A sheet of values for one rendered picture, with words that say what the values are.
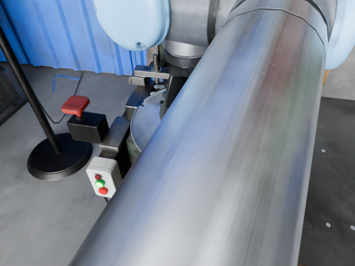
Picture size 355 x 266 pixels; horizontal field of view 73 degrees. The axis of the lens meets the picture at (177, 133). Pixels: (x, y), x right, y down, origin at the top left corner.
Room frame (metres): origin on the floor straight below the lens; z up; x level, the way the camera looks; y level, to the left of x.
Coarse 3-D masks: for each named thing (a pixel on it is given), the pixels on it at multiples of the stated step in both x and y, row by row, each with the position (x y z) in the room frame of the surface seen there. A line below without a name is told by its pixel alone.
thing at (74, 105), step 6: (72, 96) 0.57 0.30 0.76; (78, 96) 0.57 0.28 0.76; (66, 102) 0.54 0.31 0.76; (72, 102) 0.54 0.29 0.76; (78, 102) 0.54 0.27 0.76; (84, 102) 0.54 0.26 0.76; (66, 108) 0.52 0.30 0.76; (72, 108) 0.51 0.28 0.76; (78, 108) 0.52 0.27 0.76; (84, 108) 0.53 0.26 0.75; (72, 114) 0.51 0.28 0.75; (78, 114) 0.51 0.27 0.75
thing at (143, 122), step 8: (152, 96) 0.53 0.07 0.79; (160, 96) 0.53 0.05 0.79; (144, 104) 0.50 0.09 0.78; (152, 104) 0.50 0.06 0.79; (136, 112) 0.47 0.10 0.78; (144, 112) 0.47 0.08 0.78; (152, 112) 0.47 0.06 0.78; (136, 120) 0.44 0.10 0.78; (144, 120) 0.44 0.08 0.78; (152, 120) 0.44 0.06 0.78; (160, 120) 0.44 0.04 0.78; (136, 128) 0.41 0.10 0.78; (144, 128) 0.41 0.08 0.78; (152, 128) 0.41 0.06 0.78; (136, 136) 0.39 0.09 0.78; (144, 136) 0.39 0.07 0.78; (136, 144) 0.36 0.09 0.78; (144, 144) 0.36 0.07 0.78
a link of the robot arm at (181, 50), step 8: (168, 40) 0.34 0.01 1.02; (168, 48) 0.34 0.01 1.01; (176, 48) 0.33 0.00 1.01; (184, 48) 0.33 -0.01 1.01; (192, 48) 0.33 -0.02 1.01; (200, 48) 0.33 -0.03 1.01; (176, 56) 0.34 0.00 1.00; (184, 56) 0.33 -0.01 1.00; (192, 56) 0.33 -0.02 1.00; (200, 56) 0.34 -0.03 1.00
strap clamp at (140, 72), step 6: (156, 54) 0.73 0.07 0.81; (156, 60) 0.73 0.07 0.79; (138, 66) 0.75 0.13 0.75; (144, 66) 0.75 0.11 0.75; (150, 66) 0.75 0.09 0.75; (156, 66) 0.72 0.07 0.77; (138, 72) 0.72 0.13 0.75; (144, 72) 0.72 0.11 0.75; (150, 72) 0.72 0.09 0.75; (156, 72) 0.71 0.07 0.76; (162, 72) 0.71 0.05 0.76; (168, 72) 0.71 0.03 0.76; (132, 78) 0.72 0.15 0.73; (138, 78) 0.71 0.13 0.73; (144, 78) 0.71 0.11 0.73; (156, 78) 0.72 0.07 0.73; (162, 78) 0.71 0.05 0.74; (168, 78) 0.70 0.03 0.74; (138, 84) 0.71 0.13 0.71; (144, 84) 0.71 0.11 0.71
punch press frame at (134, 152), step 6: (162, 42) 0.90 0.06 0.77; (162, 48) 0.90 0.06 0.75; (162, 54) 0.90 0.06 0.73; (162, 60) 0.90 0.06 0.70; (132, 138) 0.52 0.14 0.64; (132, 144) 0.50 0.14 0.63; (132, 150) 0.50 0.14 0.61; (138, 150) 0.50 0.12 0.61; (132, 156) 0.50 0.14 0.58; (132, 162) 0.50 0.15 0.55
